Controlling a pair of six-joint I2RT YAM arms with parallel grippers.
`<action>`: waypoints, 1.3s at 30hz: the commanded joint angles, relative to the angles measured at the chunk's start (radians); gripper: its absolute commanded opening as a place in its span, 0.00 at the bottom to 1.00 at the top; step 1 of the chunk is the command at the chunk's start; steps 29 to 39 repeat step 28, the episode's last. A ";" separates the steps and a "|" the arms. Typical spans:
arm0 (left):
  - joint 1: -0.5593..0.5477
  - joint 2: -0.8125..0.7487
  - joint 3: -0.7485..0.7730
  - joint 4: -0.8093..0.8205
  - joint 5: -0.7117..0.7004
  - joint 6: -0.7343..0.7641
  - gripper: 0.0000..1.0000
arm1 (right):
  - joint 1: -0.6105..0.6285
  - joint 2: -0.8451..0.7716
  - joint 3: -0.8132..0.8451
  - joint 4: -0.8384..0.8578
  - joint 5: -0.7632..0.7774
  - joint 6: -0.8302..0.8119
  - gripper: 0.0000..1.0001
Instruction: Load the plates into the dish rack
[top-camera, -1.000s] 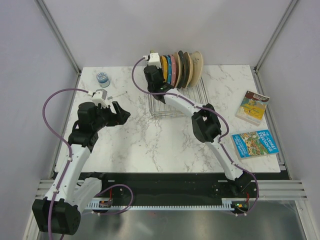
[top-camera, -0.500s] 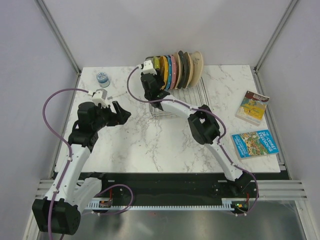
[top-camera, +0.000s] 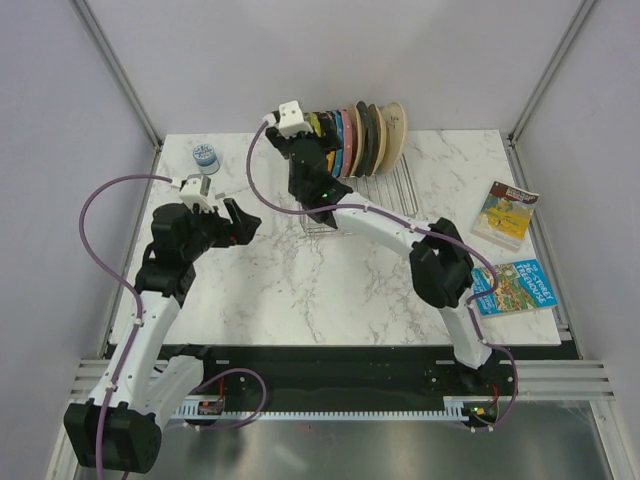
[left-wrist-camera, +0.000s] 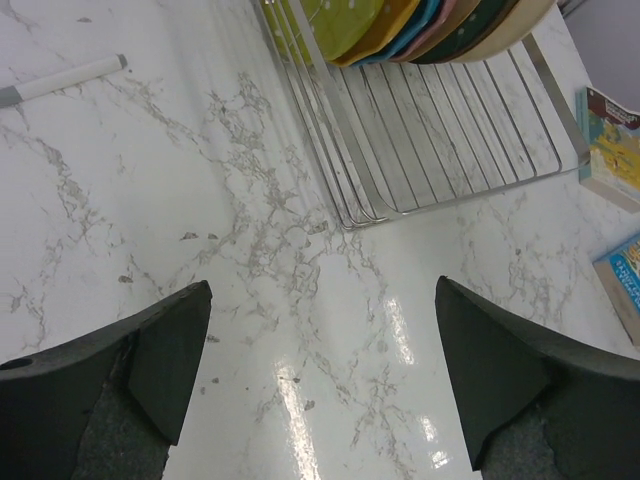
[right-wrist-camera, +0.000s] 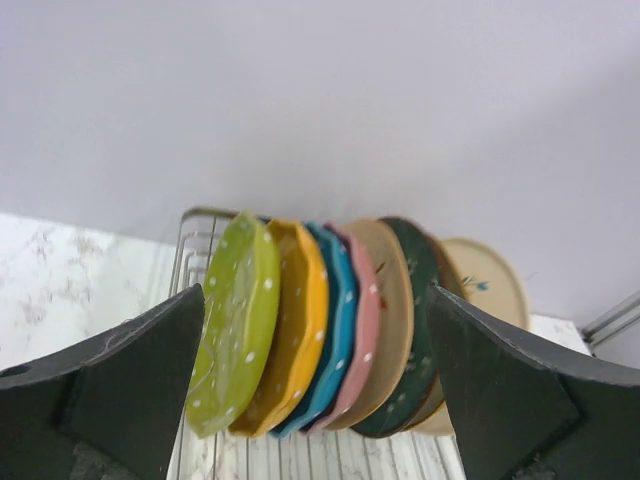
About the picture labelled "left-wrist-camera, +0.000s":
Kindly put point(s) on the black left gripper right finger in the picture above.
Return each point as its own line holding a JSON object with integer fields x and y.
{"x": 532, "y": 402}

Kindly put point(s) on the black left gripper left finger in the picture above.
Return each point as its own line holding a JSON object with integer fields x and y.
{"x": 109, "y": 404}

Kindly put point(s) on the pink polka dot plate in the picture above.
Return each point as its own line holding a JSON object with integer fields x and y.
{"x": 430, "y": 40}

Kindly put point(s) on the blue polka dot plate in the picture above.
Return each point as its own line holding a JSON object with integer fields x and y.
{"x": 424, "y": 14}

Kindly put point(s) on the yellow polka dot plate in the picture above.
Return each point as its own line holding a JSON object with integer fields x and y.
{"x": 392, "y": 17}

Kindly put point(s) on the green polka dot plate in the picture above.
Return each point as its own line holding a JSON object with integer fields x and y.
{"x": 336, "y": 25}

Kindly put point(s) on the blue treehouse paperback book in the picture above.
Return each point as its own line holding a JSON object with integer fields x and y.
{"x": 618, "y": 271}

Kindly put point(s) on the yellow brown paperback book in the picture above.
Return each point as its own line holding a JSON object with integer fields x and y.
{"x": 612, "y": 134}

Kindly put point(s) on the white marker pen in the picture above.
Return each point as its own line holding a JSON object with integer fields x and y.
{"x": 18, "y": 93}

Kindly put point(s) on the cream plate at back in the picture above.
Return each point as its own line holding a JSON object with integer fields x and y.
{"x": 522, "y": 19}

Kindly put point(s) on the dark green plate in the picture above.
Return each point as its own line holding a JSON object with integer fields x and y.
{"x": 482, "y": 21}

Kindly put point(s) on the metal wire dish rack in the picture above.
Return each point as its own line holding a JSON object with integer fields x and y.
{"x": 391, "y": 140}

